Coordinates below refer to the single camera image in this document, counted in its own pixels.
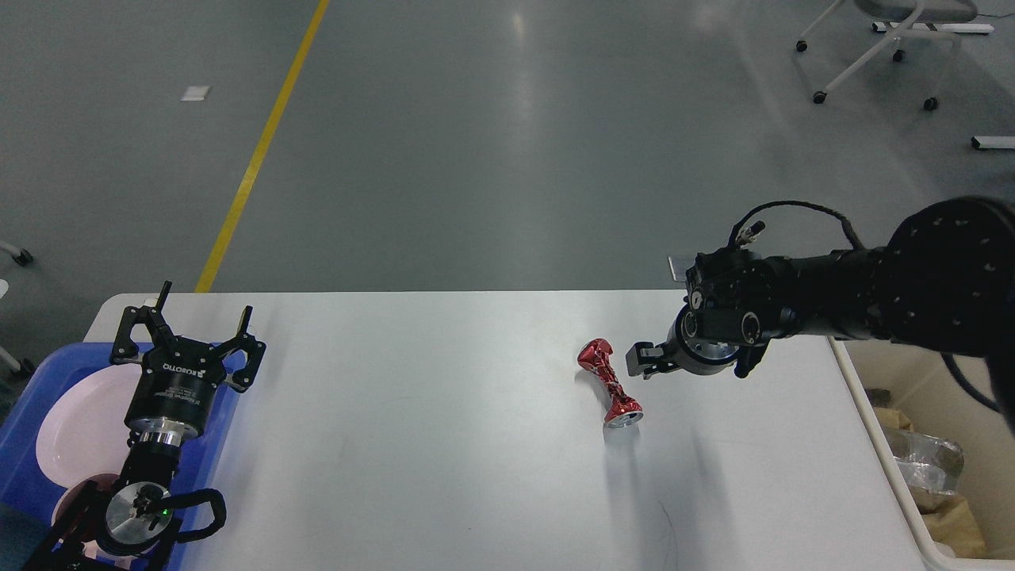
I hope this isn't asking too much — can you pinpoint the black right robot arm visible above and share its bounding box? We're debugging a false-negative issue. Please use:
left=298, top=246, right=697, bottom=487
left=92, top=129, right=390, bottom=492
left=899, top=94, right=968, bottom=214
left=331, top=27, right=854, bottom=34
left=625, top=196, right=1014, bottom=427

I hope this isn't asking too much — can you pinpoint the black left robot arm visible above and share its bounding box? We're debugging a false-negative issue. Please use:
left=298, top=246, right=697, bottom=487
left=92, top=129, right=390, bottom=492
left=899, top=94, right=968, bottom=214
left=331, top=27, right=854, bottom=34
left=23, top=282, right=267, bottom=570

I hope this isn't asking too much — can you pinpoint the crushed red can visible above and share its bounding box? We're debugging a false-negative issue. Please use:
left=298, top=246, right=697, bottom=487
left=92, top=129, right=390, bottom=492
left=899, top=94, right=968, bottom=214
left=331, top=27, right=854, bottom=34
left=576, top=339, right=644, bottom=429

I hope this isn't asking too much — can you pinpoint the beige plastic bin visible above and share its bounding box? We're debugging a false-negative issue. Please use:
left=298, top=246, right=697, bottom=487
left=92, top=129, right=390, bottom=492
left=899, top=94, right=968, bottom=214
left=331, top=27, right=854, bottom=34
left=829, top=339, right=1014, bottom=570

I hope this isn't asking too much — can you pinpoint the white office chair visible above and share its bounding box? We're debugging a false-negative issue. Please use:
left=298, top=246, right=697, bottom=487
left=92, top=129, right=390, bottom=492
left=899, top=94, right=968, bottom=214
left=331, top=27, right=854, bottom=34
left=811, top=1, right=980, bottom=113

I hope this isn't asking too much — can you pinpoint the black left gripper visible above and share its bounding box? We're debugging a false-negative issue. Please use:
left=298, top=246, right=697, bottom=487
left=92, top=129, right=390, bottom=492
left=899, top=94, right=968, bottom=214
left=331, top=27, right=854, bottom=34
left=109, top=279, right=267, bottom=445

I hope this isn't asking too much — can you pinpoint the white bar on floor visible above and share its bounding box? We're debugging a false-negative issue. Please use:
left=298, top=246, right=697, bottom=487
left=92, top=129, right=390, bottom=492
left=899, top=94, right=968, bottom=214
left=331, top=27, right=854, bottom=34
left=971, top=135, right=1015, bottom=151

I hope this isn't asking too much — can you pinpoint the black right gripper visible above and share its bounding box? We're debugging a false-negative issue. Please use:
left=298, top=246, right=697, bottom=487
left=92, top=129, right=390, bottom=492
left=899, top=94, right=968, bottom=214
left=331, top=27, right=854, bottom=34
left=625, top=308, right=740, bottom=379

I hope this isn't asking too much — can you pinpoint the pink plate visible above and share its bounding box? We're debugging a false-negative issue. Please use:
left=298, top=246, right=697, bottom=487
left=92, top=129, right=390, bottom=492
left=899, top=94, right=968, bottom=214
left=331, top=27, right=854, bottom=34
left=36, top=362, right=140, bottom=489

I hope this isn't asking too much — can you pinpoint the left floor outlet plate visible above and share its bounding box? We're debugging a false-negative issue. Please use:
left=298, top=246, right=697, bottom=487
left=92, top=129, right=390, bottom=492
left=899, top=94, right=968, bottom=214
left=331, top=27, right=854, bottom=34
left=668, top=255, right=695, bottom=288

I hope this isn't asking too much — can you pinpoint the white rail behind chair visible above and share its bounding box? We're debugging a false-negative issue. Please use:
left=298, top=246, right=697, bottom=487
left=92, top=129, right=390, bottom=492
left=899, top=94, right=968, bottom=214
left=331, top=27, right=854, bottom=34
left=872, top=21, right=994, bottom=35

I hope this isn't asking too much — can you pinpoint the silver foil wrapper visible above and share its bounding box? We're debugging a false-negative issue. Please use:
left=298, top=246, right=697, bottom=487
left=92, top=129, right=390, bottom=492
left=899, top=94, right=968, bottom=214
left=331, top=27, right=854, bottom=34
left=882, top=427, right=965, bottom=496

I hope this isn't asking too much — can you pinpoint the brown paper bag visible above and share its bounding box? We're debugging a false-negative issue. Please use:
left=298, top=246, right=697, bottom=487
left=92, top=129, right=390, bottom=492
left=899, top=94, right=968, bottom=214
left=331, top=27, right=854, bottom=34
left=873, top=406, right=914, bottom=431
left=921, top=494, right=987, bottom=559

